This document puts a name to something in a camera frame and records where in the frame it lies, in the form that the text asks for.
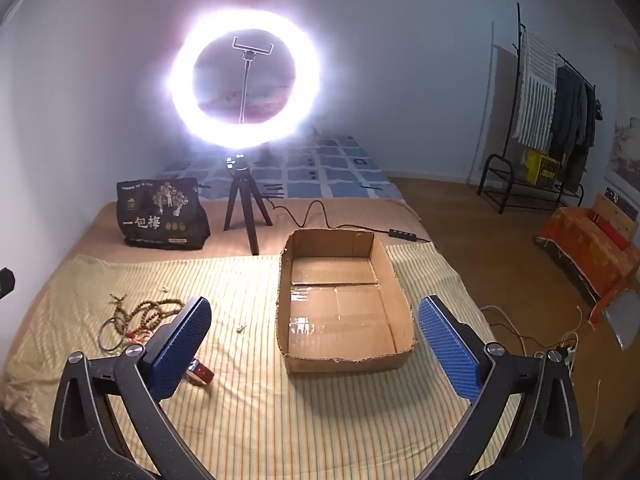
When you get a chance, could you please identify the blue checked bed sheet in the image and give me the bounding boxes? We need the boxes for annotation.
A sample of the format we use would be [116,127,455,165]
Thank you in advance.
[155,132,403,202]

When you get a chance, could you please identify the black printed bag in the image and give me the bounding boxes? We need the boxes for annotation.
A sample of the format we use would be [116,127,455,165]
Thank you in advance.
[116,177,211,251]

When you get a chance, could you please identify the bench with orange cloth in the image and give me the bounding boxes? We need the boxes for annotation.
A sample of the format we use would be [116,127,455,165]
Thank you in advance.
[537,194,640,331]

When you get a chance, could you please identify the thin dark bangle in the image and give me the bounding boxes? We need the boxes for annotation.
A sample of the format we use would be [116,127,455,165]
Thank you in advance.
[98,317,132,354]

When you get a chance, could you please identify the wall poster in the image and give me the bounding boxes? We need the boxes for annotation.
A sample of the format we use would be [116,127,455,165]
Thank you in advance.
[605,115,640,196]

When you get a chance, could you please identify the yellow plastic crate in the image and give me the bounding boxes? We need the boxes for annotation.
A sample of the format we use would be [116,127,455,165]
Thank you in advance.
[525,149,563,186]

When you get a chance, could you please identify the striped white towel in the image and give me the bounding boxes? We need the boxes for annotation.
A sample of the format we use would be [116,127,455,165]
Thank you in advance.
[515,27,558,148]

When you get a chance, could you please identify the cardboard box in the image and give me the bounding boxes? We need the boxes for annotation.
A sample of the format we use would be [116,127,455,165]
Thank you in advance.
[276,229,419,376]

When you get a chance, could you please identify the yellow striped cloth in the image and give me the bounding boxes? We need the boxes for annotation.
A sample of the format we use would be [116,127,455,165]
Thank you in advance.
[5,242,521,480]

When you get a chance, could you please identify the metal phone holder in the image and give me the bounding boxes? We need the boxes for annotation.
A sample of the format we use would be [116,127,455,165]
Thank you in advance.
[232,36,274,124]

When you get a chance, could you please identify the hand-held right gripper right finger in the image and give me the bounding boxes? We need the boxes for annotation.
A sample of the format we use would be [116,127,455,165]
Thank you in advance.
[417,295,585,480]

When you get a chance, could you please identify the dark hanging clothes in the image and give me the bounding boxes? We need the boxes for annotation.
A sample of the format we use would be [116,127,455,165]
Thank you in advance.
[549,65,602,192]

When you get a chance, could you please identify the bundle of white cables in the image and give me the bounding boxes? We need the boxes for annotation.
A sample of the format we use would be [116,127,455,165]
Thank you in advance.
[480,304,602,453]

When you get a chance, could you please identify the black tripod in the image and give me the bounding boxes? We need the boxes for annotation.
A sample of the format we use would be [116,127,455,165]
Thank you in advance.
[223,152,274,256]

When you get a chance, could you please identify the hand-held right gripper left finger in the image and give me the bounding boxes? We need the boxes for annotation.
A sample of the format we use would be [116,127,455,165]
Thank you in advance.
[48,296,216,480]

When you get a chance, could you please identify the watch with brown strap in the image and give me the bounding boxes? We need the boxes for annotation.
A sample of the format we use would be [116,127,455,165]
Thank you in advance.
[186,359,214,387]

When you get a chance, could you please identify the bed with tan cover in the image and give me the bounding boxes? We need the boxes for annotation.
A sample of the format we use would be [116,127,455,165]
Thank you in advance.
[0,132,523,480]

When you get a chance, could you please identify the black metal clothes rack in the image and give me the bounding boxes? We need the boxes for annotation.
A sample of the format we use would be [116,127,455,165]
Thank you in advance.
[477,2,598,216]

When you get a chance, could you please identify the long brown bead necklace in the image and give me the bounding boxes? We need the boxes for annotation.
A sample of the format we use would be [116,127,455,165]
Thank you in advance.
[112,294,187,343]

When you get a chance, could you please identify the white ring light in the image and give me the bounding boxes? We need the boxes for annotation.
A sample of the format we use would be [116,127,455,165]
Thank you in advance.
[167,7,326,148]

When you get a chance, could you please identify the grey plastic bag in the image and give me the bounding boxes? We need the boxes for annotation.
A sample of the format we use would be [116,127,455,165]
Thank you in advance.
[602,290,640,351]

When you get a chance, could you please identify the black ring light cable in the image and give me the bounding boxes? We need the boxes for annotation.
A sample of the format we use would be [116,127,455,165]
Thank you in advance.
[264,199,433,245]

